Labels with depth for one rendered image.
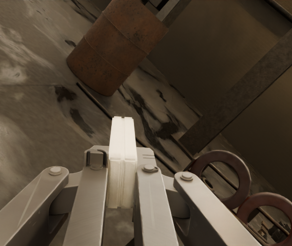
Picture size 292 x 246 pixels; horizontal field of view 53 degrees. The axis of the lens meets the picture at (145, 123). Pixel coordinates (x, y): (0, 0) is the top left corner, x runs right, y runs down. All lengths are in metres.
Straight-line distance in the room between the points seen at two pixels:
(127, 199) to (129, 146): 0.03
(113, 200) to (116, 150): 0.03
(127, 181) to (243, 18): 7.25
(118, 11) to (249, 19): 4.94
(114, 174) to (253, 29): 7.16
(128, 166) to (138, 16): 2.56
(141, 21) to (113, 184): 2.56
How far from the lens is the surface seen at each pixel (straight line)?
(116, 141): 0.17
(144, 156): 0.17
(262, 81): 3.46
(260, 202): 0.95
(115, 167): 0.15
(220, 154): 0.93
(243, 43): 7.22
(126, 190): 0.16
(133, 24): 2.70
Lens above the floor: 0.88
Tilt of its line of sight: 16 degrees down
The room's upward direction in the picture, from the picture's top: 44 degrees clockwise
